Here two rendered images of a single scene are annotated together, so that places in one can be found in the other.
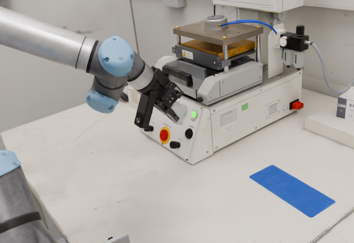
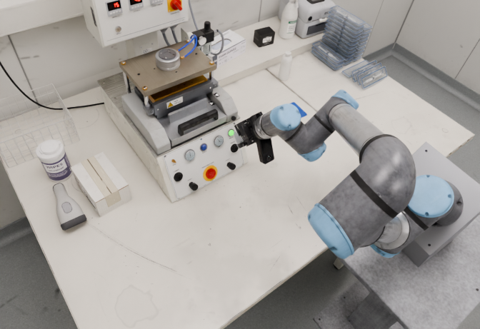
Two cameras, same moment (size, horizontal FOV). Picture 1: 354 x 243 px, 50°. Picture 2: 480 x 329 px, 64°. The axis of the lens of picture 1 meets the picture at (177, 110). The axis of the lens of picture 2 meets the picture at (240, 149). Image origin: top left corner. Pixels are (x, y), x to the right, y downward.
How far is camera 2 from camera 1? 156 cm
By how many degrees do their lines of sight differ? 76
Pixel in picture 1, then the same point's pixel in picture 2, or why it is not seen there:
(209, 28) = (176, 66)
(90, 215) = (307, 230)
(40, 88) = not seen: outside the picture
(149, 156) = (228, 192)
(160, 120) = (198, 169)
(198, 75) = (198, 108)
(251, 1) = (160, 23)
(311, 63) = not seen: hidden behind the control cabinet
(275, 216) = not seen: hidden behind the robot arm
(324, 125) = (222, 78)
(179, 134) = (225, 158)
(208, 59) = (203, 89)
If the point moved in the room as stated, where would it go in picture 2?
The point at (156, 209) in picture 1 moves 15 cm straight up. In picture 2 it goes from (300, 186) to (308, 161)
